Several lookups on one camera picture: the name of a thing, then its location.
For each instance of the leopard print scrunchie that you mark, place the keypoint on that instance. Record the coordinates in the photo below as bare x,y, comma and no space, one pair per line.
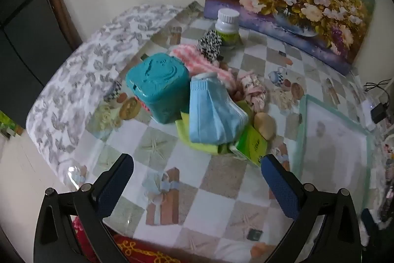
209,45

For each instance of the pink floral scrunchie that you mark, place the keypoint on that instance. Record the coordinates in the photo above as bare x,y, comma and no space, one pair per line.
252,90

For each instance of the light green tray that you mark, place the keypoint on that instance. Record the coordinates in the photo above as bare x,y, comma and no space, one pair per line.
332,152

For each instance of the dark door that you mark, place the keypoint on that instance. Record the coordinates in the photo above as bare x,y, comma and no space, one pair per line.
21,35

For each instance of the blue face mask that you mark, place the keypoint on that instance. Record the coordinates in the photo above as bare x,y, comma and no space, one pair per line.
209,115

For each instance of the green printed poster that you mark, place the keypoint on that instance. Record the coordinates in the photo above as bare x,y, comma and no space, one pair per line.
9,124

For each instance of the red patterned rug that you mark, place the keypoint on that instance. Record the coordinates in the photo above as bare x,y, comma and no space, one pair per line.
132,250

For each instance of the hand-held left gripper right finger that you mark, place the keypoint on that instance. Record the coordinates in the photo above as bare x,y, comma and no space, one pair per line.
278,186

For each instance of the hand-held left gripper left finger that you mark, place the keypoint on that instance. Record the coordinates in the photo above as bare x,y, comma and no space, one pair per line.
115,186

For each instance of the white pill bottle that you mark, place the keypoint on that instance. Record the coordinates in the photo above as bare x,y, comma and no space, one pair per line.
227,25

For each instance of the pink white striped fuzzy sock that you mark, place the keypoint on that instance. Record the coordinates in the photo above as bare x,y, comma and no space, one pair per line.
190,58

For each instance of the green tissue packet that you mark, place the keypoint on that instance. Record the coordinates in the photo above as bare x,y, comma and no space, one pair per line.
251,146

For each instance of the brown wooden door frame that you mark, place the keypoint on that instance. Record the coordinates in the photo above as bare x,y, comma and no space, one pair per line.
66,19

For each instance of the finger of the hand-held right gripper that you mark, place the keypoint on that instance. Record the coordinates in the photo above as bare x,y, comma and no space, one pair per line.
368,220

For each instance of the teal plastic box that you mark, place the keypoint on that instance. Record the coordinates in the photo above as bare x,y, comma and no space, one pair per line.
154,87

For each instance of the yellow-green cloth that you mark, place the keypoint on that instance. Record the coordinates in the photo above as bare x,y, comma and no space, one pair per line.
184,130

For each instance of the yellow green sponge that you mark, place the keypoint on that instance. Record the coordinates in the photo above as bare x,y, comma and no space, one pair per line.
264,126

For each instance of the checked printed tablecloth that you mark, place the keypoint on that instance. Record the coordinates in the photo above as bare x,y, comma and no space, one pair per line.
215,179

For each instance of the black charger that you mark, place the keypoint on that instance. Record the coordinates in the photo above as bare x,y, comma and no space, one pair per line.
379,112

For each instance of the grey leaf print cloth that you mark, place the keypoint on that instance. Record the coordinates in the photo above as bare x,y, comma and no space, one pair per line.
77,90

